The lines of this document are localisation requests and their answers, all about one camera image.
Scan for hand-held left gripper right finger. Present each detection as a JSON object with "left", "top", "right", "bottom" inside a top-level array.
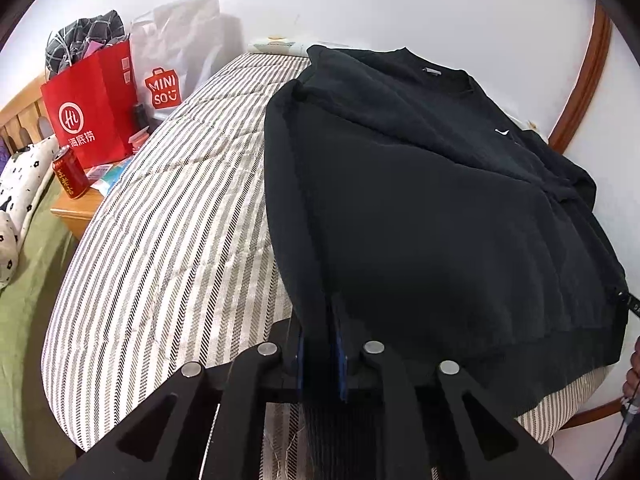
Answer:
[{"left": 327, "top": 295, "right": 576, "bottom": 480}]

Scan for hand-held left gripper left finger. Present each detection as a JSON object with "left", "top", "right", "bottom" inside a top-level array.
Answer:
[{"left": 59, "top": 317, "right": 307, "bottom": 480}]

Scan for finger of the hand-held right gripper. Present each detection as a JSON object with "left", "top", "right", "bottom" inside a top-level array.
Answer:
[{"left": 612, "top": 282, "right": 640, "bottom": 318}]

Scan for black sweater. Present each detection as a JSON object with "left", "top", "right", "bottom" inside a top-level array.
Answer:
[{"left": 263, "top": 45, "right": 628, "bottom": 480}]

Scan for person's right hand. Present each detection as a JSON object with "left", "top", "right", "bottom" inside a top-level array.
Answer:
[{"left": 622, "top": 335, "right": 640, "bottom": 401}]

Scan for person's dark trousers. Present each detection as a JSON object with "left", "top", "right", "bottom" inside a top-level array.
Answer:
[{"left": 597, "top": 407, "right": 640, "bottom": 480}]

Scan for striped mattress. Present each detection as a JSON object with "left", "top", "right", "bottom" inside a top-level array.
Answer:
[{"left": 40, "top": 52, "right": 618, "bottom": 480}]

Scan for wooden nightstand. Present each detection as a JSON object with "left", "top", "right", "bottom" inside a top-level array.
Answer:
[{"left": 50, "top": 155, "right": 133, "bottom": 241}]

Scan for green bed sheet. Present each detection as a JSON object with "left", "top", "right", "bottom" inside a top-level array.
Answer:
[{"left": 0, "top": 195, "right": 86, "bottom": 471}]

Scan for red drink can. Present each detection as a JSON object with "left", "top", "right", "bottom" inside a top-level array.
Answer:
[{"left": 51, "top": 145, "right": 90, "bottom": 200}]

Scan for white printed sheet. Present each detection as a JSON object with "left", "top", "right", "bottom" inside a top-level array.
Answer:
[{"left": 247, "top": 37, "right": 321, "bottom": 58}]

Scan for white flower print pillow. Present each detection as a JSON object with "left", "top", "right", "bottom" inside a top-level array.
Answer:
[{"left": 0, "top": 135, "right": 61, "bottom": 288}]

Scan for red paper bag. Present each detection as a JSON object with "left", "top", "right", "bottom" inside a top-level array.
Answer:
[{"left": 40, "top": 40, "right": 138, "bottom": 168}]

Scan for white shopping bag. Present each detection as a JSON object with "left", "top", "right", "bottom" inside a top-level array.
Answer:
[{"left": 130, "top": 0, "right": 246, "bottom": 123}]

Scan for wooden headboard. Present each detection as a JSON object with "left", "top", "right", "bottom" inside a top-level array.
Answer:
[{"left": 0, "top": 82, "right": 56, "bottom": 156}]

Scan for dark checked cloth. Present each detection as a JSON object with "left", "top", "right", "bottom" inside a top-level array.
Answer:
[{"left": 45, "top": 10, "right": 126, "bottom": 81}]

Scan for wooden bed frame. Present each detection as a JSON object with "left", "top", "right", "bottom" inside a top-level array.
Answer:
[{"left": 550, "top": 400, "right": 626, "bottom": 431}]

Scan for black cable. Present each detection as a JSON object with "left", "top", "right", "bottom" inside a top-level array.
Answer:
[{"left": 618, "top": 394, "right": 635, "bottom": 463}]

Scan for brown wooden door frame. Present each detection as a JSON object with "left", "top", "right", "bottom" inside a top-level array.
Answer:
[{"left": 547, "top": 0, "right": 613, "bottom": 153}]

